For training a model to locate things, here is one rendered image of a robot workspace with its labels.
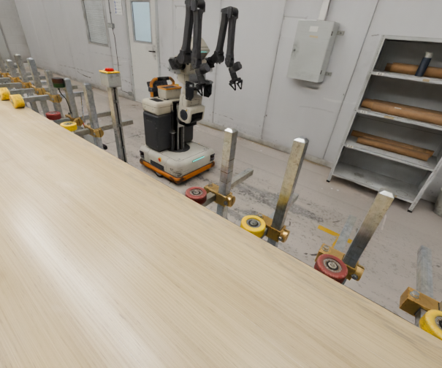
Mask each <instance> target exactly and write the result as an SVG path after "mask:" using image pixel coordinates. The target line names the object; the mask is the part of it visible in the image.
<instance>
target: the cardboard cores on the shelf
mask: <svg viewBox="0 0 442 368"><path fill-rule="evenodd" d="M418 67H419V65H414V64H402V63H395V62H393V64H389V63H387V65H386V67H385V70H384V71H389V72H396V73H402V74H412V75H415V74H416V71H417V69H418ZM423 76H424V77H434V78H440V79H442V68H440V67H433V66H428V67H427V69H426V71H425V73H424V75H423ZM361 107H366V108H369V109H371V111H375V112H381V113H385V114H388V115H395V116H398V117H402V118H408V119H412V120H418V121H422V122H426V123H432V124H436V125H439V126H442V112H440V111H435V110H429V109H425V108H420V107H413V106H409V105H404V104H398V103H394V102H389V101H382V100H378V99H364V100H363V102H362V105H361ZM351 136H354V137H358V139H357V143H360V144H363V145H368V146H371V147H376V148H379V149H382V150H387V151H390V152H393V153H398V154H401V155H404V156H409V157H412V158H417V159H420V160H423V161H427V160H428V158H429V157H431V156H432V155H433V153H434V151H433V150H428V149H424V148H421V147H417V146H413V145H408V144H406V143H402V142H397V141H394V140H391V139H386V138H383V137H378V136H375V135H372V134H366V133H364V132H361V131H355V130H353V131H352V133H351Z"/></svg>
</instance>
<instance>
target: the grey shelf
mask: <svg viewBox="0 0 442 368"><path fill-rule="evenodd" d="M390 41H391V42H390ZM389 42H390V43H389ZM388 45H389V46H388ZM387 48H388V49H387ZM426 52H429V53H434V54H433V56H432V59H431V61H430V63H429V65H428V66H433V67H440V68H442V39H441V38H429V37H408V36H397V35H385V34H382V35H381V39H380V42H379V43H378V47H377V49H376V53H375V55H374V57H373V60H372V63H371V65H370V68H369V70H368V72H367V76H366V78H365V81H364V84H363V86H362V90H361V91H360V94H359V97H358V99H357V102H356V105H355V108H354V111H353V112H352V115H351V118H350V121H349V123H348V126H347V129H346V132H345V134H344V136H343V139H342V142H341V144H340V147H339V150H338V153H337V155H336V157H335V160H334V163H333V165H332V168H331V171H330V173H329V177H328V178H327V182H330V180H331V177H332V176H333V175H334V176H336V177H340V178H343V179H346V180H350V181H351V182H354V183H357V184H359V185H363V186H364V187H367V188H371V189H373V190H376V191H379V190H380V188H388V189H390V190H393V191H394V192H395V197H396V198H398V199H402V200H404V201H407V202H410V203H412V204H411V206H410V207H409V208H408V209H407V212H410V213H412V211H413V209H414V208H415V206H416V204H417V203H418V201H419V200H420V198H421V197H422V195H423V193H424V192H425V191H426V189H427V187H428V186H429V184H430V183H431V182H432V180H433V178H434V176H435V175H436V174H437V172H438V170H439V169H440V168H441V166H442V142H441V140H442V126H439V125H436V124H432V123H426V122H422V121H418V120H412V119H408V118H402V117H398V116H395V115H388V114H385V113H381V112H375V111H371V109H369V108H366V107H361V105H362V102H363V100H364V99H378V100H382V101H389V102H394V103H398V104H404V105H409V106H413V107H420V108H425V109H429V110H435V111H440V112H442V79H440V78H434V77H424V76H423V77H418V76H414V75H412V74H402V73H396V72H389V71H384V70H385V67H386V65H387V63H389V64H393V62H395V63H402V64H414V65H420V63H421V61H422V59H423V57H424V55H425V53H426ZM385 53H386V54H385ZM384 55H385V56H384ZM381 62H382V63H381ZM380 66H381V67H380ZM376 75H377V76H376ZM374 81H375V82H374ZM371 88H372V89H371ZM368 95H369V96H368ZM361 113H362V114H361ZM359 117H360V118H359ZM358 121H359V122H358ZM355 128H356V129H355ZM353 130H355V131H361V132H364V133H366V134H372V135H375V136H378V137H383V138H386V139H391V140H394V141H397V142H402V143H406V144H408V145H413V146H417V147H421V148H424V149H428V150H433V151H434V155H433V156H431V157H429V158H428V160H427V161H423V160H420V159H417V158H412V157H409V156H404V155H401V154H398V153H393V152H390V151H387V150H382V149H379V148H376V147H371V146H368V145H363V144H360V143H357V139H358V137H354V136H351V133H352V131H353ZM439 144H440V145H439ZM437 147H438V149H437ZM347 148H348V149H347ZM436 149H437V150H436ZM346 150H347V151H346ZM435 150H436V151H435ZM343 157H344V158H343ZM342 161H343V162H342ZM423 170H424V171H423ZM420 175H421V176H420ZM419 176H420V177H419ZM418 178H419V179H418ZM415 183H416V184H415Z"/></svg>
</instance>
